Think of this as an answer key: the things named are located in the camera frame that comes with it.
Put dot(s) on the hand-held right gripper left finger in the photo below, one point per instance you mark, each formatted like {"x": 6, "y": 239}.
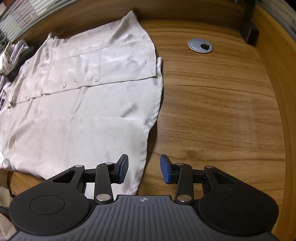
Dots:
{"x": 123, "y": 168}

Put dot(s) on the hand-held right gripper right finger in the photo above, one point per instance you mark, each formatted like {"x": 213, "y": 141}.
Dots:
{"x": 165, "y": 169}

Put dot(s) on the white button shirt black label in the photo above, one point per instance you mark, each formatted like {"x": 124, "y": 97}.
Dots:
{"x": 81, "y": 104}

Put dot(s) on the pile of white folded clothes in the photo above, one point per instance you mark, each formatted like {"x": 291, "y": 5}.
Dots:
{"x": 16, "y": 49}

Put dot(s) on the beige cloth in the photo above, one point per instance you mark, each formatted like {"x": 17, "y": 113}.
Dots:
{"x": 5, "y": 192}

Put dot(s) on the small black block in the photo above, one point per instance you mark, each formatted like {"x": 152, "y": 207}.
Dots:
{"x": 251, "y": 33}

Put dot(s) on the long striped glass partition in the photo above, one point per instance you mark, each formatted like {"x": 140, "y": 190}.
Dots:
{"x": 20, "y": 16}

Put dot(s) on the short striped glass partition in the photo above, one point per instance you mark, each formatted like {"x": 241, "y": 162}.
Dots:
{"x": 284, "y": 14}

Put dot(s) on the dark partition post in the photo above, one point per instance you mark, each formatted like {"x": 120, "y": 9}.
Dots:
{"x": 248, "y": 9}

